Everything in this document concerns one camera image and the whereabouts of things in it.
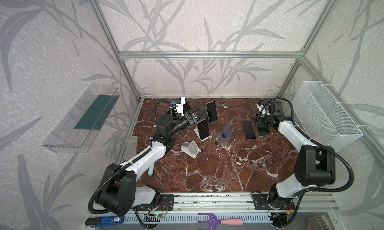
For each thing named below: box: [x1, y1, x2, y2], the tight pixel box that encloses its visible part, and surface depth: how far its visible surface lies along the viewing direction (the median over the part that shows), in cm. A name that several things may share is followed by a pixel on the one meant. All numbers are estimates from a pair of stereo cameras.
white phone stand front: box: [180, 140, 202, 159], surface depth 90 cm
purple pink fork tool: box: [198, 213, 244, 230], surface depth 69 cm
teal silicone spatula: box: [147, 162, 155, 176], surface depth 84 cm
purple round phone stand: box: [218, 123, 233, 142], surface depth 96 cm
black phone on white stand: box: [197, 119, 210, 140], surface depth 93 cm
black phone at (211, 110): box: [205, 100, 218, 123], surface depth 100 cm
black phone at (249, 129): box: [242, 120, 257, 140], surface depth 104 cm
